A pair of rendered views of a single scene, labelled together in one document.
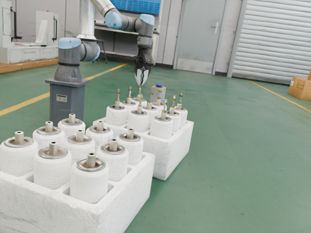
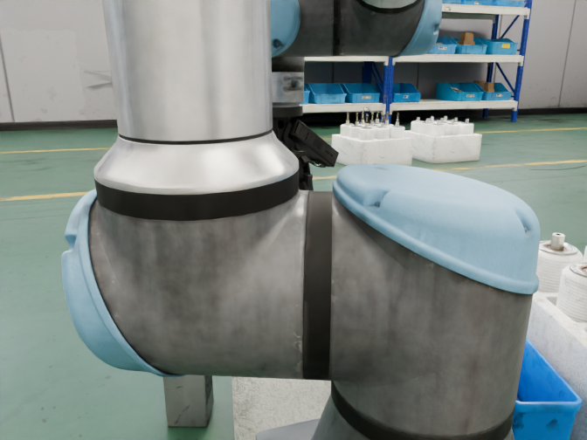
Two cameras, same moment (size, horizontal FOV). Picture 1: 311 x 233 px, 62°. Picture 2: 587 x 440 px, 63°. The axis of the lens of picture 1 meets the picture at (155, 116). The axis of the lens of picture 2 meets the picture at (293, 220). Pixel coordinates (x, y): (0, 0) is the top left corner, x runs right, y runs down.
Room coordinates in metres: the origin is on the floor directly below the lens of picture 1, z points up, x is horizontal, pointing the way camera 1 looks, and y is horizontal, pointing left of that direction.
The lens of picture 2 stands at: (1.62, 0.75, 0.59)
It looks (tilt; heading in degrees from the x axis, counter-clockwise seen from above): 17 degrees down; 250
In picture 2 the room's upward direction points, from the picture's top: straight up
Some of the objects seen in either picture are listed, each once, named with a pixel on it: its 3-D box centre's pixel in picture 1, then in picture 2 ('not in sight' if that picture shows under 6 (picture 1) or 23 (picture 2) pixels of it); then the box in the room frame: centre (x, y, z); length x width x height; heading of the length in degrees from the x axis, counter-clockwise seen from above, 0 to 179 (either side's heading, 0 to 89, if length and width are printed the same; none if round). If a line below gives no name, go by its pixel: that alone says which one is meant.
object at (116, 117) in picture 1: (115, 125); not in sight; (1.18, 0.19, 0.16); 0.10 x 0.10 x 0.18
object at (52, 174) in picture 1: (52, 182); not in sight; (0.63, 0.26, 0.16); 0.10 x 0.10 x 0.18
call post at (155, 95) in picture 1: (155, 112); (185, 337); (1.55, 0.00, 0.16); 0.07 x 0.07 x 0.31; 70
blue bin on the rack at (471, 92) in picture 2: not in sight; (459, 92); (-2.40, -4.38, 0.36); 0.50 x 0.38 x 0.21; 87
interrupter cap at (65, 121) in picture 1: (71, 122); not in sight; (0.89, 0.30, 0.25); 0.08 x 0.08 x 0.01
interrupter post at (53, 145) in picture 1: (53, 148); not in sight; (0.63, 0.26, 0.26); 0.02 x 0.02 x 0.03
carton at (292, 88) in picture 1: (301, 87); not in sight; (4.60, -2.46, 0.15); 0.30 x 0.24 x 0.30; 86
